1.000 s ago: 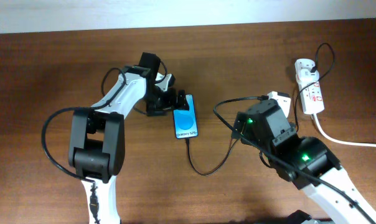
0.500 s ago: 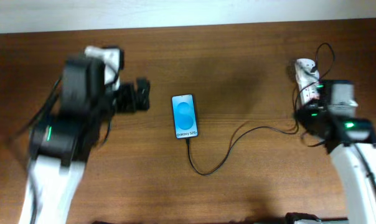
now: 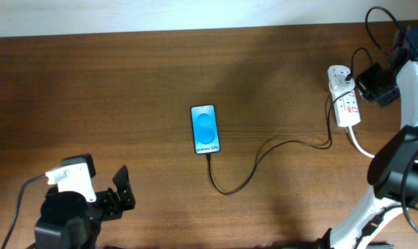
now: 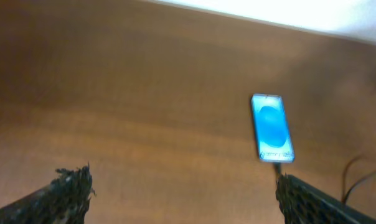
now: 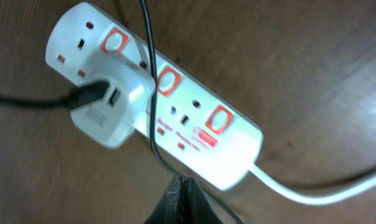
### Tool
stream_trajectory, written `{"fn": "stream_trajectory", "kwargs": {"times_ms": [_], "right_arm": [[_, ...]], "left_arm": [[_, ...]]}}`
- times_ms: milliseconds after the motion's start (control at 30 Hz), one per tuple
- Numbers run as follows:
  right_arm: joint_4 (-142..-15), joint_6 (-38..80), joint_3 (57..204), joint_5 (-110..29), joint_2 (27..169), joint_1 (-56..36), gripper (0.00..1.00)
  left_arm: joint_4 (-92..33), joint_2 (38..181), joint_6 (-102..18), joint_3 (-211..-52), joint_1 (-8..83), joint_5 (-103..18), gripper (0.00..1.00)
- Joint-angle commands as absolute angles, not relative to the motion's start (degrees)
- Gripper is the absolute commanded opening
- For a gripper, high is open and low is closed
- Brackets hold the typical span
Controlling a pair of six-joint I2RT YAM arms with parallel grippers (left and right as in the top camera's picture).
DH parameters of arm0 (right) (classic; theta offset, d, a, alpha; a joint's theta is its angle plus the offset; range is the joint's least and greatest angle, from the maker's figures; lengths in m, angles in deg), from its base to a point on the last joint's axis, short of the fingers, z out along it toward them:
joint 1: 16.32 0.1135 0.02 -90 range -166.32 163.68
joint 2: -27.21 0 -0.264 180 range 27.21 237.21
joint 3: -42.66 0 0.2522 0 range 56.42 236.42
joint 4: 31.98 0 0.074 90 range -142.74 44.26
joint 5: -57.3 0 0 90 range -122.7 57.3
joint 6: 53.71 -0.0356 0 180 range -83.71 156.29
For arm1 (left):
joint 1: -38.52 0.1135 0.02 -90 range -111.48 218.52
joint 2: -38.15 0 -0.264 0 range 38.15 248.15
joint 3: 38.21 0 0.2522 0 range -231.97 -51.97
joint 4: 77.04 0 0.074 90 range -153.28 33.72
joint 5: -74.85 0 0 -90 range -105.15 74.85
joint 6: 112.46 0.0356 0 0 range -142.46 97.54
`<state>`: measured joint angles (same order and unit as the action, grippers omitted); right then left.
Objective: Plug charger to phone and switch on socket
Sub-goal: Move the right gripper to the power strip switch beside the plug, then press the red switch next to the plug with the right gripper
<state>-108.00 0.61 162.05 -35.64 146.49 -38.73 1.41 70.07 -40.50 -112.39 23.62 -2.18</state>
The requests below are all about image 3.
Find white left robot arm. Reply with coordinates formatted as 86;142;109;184
31;165;136;249

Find black USB charging cable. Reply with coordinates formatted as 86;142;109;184
205;47;374;196

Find blue Galaxy smartphone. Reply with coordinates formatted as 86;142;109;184
190;104;221;154

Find white power strip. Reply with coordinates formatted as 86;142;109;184
327;64;362;128

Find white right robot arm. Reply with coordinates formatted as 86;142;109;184
314;27;418;248

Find white USB charger plug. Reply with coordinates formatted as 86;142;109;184
329;76;355;94

